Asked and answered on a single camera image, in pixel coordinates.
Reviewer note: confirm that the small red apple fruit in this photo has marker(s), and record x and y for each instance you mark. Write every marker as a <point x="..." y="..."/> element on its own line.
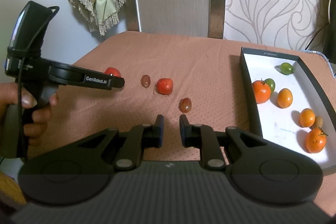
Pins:
<point x="164" y="86"/>

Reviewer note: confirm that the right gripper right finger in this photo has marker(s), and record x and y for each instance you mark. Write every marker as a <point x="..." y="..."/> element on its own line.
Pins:
<point x="202" y="137"/>

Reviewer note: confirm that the large green tomato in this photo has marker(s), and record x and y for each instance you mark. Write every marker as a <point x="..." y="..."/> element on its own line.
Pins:
<point x="286" y="68"/>

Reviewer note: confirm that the reddish grape near right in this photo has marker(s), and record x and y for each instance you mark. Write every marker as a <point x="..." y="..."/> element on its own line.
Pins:
<point x="185" y="105"/>

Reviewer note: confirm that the salmon dotted tablecloth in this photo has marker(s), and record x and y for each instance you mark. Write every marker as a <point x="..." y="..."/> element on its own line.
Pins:
<point x="72" y="177"/>

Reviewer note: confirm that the small green tomato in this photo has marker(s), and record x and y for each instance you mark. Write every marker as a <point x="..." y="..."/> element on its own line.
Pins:
<point x="271" y="84"/>

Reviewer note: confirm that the orange tangerine with stem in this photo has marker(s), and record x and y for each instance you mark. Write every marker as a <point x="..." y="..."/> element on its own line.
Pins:
<point x="261" y="91"/>

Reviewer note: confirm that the person's left hand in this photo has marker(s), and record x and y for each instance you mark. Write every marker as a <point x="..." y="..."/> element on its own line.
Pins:
<point x="40" y="117"/>

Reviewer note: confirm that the reddish grape near centre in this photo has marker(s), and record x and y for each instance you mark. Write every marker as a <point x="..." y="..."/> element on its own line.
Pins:
<point x="145" y="81"/>

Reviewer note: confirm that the large red apple fruit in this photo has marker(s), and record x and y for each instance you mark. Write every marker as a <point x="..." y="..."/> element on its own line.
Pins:
<point x="112" y="71"/>

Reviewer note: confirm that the yellow orange kumquat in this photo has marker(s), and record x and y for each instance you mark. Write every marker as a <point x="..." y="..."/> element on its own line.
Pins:
<point x="307" y="117"/>
<point x="284" y="98"/>

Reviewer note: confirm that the reddish grape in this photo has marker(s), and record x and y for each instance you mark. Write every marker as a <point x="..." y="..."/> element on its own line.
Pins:
<point x="185" y="105"/>
<point x="145" y="81"/>

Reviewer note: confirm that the black television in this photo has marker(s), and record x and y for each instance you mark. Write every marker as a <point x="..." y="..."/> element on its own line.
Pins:
<point x="328" y="48"/>

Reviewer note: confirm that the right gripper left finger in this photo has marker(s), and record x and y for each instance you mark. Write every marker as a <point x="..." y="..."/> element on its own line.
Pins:
<point x="137" y="140"/>

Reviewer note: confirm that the black white shallow box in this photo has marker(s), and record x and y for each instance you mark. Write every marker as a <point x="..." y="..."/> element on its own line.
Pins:
<point x="282" y="126"/>

